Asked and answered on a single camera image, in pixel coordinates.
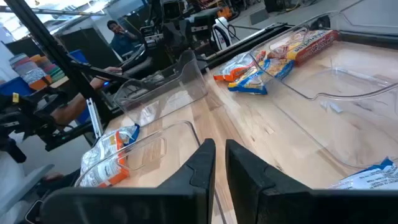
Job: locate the person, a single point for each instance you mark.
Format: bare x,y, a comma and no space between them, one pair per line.
122,42

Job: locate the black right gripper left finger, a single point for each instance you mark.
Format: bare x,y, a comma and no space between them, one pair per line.
186,202

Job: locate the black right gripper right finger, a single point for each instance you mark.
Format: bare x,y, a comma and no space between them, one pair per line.
264,202

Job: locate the person's hand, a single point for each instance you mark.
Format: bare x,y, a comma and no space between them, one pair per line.
113,70

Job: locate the orange machine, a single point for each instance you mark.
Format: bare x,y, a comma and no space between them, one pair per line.
224,12

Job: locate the red Maruchan ramen pack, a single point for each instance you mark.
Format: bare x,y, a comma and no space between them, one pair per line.
314,46

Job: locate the stack of colourful containers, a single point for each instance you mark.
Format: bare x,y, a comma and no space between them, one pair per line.
31,73

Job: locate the person's forearm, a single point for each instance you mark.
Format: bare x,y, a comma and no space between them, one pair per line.
71,109

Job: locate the clear plastic storage bin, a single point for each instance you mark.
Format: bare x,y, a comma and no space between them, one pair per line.
342,124
174,155
161,93

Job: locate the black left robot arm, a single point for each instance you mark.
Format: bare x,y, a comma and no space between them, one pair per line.
28,118

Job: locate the blue plastic tub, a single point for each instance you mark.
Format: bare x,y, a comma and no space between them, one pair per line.
77,56
14,87

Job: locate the orange Maruchan ramen pack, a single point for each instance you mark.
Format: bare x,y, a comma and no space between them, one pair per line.
233,70
99,158

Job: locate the black cabinet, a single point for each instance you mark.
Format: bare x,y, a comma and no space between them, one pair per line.
90,46

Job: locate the blue Maruchan ramen pack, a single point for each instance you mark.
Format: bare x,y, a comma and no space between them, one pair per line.
373,177
252,84
133,133

